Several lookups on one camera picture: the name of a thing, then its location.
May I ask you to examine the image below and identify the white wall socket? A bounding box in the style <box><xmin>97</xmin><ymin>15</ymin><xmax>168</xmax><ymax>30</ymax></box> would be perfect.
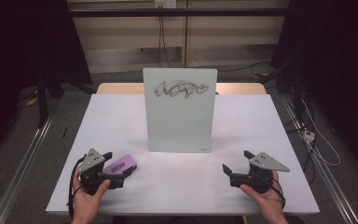
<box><xmin>154</xmin><ymin>0</ymin><xmax>177</xmax><ymax>9</ymax></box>

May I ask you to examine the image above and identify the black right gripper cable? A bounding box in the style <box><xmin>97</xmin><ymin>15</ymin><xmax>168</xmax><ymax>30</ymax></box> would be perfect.
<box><xmin>260</xmin><ymin>174</ymin><xmax>286</xmax><ymax>209</ymax></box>

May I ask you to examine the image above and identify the pale green glass whiteboard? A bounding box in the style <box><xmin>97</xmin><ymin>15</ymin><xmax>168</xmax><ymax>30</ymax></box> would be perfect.
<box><xmin>143</xmin><ymin>67</ymin><xmax>218</xmax><ymax>154</ymax></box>

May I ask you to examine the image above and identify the black curtain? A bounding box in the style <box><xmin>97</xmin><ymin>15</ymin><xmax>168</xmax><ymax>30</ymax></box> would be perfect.
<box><xmin>0</xmin><ymin>0</ymin><xmax>93</xmax><ymax>166</ymax></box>
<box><xmin>271</xmin><ymin>0</ymin><xmax>358</xmax><ymax>180</ymax></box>

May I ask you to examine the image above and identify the aluminium floor rail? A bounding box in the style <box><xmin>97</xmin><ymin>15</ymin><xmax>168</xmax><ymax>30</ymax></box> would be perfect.
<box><xmin>279</xmin><ymin>92</ymin><xmax>358</xmax><ymax>224</ymax></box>
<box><xmin>0</xmin><ymin>111</ymin><xmax>58</xmax><ymax>224</ymax></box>

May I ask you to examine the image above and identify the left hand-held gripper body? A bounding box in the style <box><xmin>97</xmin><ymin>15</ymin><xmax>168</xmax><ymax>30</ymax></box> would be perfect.
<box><xmin>78</xmin><ymin>147</ymin><xmax>125</xmax><ymax>195</ymax></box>

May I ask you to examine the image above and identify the person's right hand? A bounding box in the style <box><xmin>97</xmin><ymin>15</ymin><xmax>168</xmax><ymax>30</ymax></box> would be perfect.
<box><xmin>240</xmin><ymin>171</ymin><xmax>285</xmax><ymax>216</ymax></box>

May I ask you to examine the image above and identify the black floor cable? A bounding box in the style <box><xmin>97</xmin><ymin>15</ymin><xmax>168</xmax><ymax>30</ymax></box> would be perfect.
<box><xmin>217</xmin><ymin>61</ymin><xmax>272</xmax><ymax>74</ymax></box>

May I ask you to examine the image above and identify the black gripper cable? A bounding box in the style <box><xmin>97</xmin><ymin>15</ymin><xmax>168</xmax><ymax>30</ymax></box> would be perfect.
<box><xmin>66</xmin><ymin>155</ymin><xmax>87</xmax><ymax>220</ymax></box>
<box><xmin>260</xmin><ymin>174</ymin><xmax>286</xmax><ymax>209</ymax></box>

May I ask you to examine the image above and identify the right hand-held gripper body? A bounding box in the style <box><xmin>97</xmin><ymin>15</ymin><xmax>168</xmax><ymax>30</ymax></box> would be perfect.
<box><xmin>229</xmin><ymin>151</ymin><xmax>291</xmax><ymax>194</ymax></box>

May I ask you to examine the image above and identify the person's left hand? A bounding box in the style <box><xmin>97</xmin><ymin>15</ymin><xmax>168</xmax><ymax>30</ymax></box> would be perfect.
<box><xmin>71</xmin><ymin>169</ymin><xmax>112</xmax><ymax>218</ymax></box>

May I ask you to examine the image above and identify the white table mat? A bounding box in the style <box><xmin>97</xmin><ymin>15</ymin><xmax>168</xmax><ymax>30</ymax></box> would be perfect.
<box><xmin>45</xmin><ymin>92</ymin><xmax>321</xmax><ymax>217</ymax></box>

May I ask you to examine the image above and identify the white cable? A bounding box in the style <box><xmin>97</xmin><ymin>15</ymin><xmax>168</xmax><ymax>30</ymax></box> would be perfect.
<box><xmin>300</xmin><ymin>97</ymin><xmax>342</xmax><ymax>167</ymax></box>

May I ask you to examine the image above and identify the black hanging cable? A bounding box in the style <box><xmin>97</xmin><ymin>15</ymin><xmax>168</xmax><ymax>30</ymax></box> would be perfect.
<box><xmin>157</xmin><ymin>15</ymin><xmax>172</xmax><ymax>68</ymax></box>

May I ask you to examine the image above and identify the black metal stand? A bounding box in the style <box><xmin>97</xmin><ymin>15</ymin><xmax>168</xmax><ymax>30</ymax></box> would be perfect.
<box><xmin>257</xmin><ymin>59</ymin><xmax>305</xmax><ymax>119</ymax></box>
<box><xmin>34</xmin><ymin>69</ymin><xmax>65</xmax><ymax>129</ymax></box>

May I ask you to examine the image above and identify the black horizontal bar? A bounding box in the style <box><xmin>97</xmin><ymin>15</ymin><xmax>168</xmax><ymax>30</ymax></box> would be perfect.
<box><xmin>69</xmin><ymin>8</ymin><xmax>291</xmax><ymax>18</ymax></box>

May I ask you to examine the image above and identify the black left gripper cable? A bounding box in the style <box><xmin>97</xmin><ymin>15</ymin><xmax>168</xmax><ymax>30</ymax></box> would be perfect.
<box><xmin>66</xmin><ymin>155</ymin><xmax>87</xmax><ymax>220</ymax></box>

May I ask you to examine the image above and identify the light wooden table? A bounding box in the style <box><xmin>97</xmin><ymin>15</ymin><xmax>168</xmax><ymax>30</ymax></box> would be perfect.
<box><xmin>96</xmin><ymin>82</ymin><xmax>268</xmax><ymax>96</ymax></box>

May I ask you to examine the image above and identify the wooden wall post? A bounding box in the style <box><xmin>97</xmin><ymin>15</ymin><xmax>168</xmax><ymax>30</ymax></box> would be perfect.
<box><xmin>181</xmin><ymin>0</ymin><xmax>190</xmax><ymax>68</ymax></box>

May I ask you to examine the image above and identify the purple board eraser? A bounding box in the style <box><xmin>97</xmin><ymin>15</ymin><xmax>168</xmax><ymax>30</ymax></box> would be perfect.
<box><xmin>102</xmin><ymin>153</ymin><xmax>138</xmax><ymax>175</ymax></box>

